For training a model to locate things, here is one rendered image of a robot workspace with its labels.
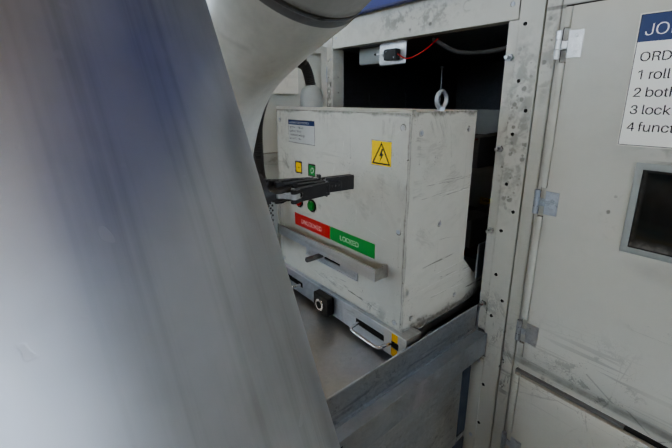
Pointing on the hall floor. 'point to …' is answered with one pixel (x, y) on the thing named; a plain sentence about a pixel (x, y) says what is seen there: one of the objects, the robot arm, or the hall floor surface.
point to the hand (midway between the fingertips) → (337, 183)
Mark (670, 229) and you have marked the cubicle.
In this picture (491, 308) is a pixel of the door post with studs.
